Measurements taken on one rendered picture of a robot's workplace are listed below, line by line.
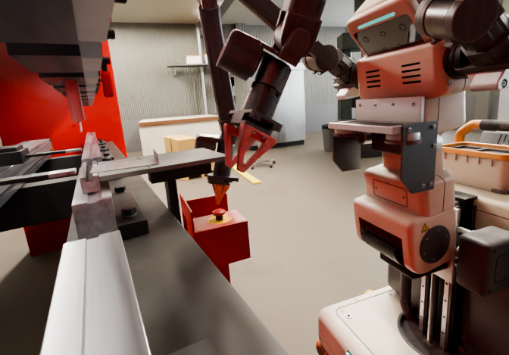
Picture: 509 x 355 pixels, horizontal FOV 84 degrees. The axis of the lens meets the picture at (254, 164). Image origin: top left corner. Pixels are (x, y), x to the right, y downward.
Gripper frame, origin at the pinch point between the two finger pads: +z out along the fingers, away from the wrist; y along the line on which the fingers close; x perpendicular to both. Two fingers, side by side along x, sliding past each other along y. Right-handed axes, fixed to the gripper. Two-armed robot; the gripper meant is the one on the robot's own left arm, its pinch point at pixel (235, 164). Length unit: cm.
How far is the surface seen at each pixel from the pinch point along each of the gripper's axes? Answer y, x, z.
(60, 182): -77, -28, 29
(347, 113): -351, 324, -174
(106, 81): -35.7, -25.2, -7.5
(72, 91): -15.8, -28.4, -1.0
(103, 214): -7.3, -16.2, 16.5
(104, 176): -12.2, -18.1, 11.1
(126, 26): -826, -76, -247
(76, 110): -15.8, -26.6, 1.7
